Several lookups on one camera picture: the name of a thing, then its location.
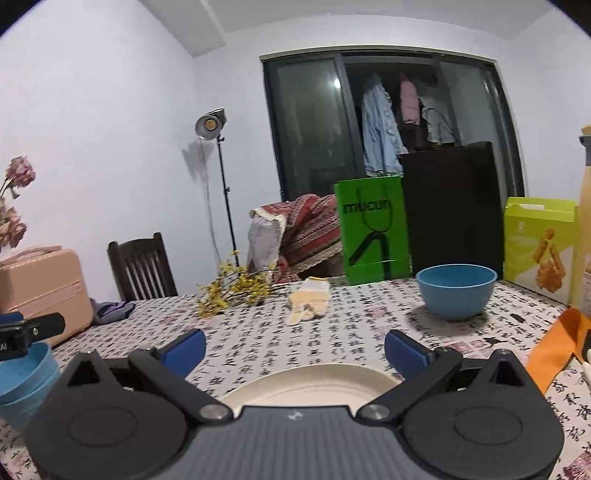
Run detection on white hanging garment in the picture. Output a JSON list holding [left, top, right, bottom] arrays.
[[418, 90, 462, 145]]

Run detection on dark sliding glass door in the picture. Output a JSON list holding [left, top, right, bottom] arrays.
[[260, 45, 527, 204]]

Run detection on pink beige small suitcase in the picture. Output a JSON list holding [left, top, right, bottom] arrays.
[[0, 244, 94, 347]]

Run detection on studio light on black stand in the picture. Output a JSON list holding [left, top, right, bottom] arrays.
[[195, 108, 241, 268]]

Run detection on red patterned lace-trimmed cloth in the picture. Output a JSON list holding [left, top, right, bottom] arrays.
[[248, 194, 345, 283]]

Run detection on grey purple pouch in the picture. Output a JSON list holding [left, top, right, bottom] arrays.
[[90, 299, 137, 328]]

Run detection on cream ribbed plate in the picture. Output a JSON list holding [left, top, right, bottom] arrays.
[[219, 363, 400, 416]]

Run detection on pink hanging garment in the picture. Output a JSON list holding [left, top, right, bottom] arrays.
[[399, 73, 422, 125]]

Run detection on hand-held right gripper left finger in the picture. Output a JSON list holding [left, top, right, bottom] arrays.
[[60, 329, 234, 424]]

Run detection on yellow dotted work glove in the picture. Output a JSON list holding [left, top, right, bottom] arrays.
[[286, 276, 331, 326]]

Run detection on dark wooden chair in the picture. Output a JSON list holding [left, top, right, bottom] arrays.
[[107, 232, 178, 302]]

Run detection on green paper bag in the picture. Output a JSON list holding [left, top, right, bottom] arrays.
[[333, 175, 411, 285]]

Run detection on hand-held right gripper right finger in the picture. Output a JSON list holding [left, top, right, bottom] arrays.
[[355, 329, 532, 424]]

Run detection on dried pink roses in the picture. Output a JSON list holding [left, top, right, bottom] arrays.
[[0, 156, 37, 252]]

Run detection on light blue hanging shirt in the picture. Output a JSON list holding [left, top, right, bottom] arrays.
[[360, 74, 409, 178]]

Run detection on orange cloth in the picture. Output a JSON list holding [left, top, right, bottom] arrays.
[[526, 307, 591, 395]]

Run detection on yellow-green snack box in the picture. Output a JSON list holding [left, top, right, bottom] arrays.
[[502, 197, 580, 305]]

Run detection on black paper bag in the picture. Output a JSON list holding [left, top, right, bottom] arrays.
[[398, 141, 505, 279]]

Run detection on bundle of yellow blossom branches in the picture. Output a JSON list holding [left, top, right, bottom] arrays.
[[196, 249, 289, 318]]

